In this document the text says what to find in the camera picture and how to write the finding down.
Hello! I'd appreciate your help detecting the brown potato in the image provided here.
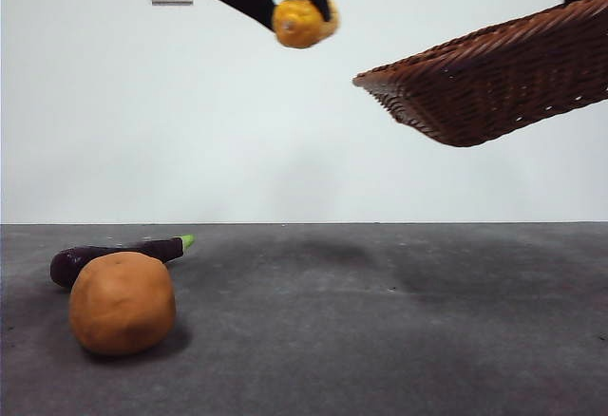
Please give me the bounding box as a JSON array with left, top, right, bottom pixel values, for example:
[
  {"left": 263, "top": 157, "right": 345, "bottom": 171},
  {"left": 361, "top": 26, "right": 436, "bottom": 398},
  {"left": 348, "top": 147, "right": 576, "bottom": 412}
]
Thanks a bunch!
[{"left": 68, "top": 251, "right": 177, "bottom": 357}]

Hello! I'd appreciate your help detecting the yellow corn cob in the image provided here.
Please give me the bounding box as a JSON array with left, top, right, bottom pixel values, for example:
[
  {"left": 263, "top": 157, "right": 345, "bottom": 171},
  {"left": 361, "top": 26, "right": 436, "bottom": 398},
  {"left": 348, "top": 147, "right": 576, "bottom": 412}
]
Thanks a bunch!
[{"left": 271, "top": 0, "right": 341, "bottom": 49}]

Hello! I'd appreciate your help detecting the brown wicker basket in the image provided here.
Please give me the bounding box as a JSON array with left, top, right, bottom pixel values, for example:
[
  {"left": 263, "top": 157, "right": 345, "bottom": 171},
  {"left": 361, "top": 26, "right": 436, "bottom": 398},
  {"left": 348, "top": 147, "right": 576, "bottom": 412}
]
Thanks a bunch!
[{"left": 351, "top": 0, "right": 608, "bottom": 148}]

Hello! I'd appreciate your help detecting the purple eggplant with green stem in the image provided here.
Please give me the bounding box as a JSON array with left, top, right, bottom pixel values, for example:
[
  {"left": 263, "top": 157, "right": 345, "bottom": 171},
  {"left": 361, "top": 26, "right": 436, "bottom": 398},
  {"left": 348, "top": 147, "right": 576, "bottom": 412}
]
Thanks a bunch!
[{"left": 49, "top": 234, "right": 196, "bottom": 290}]

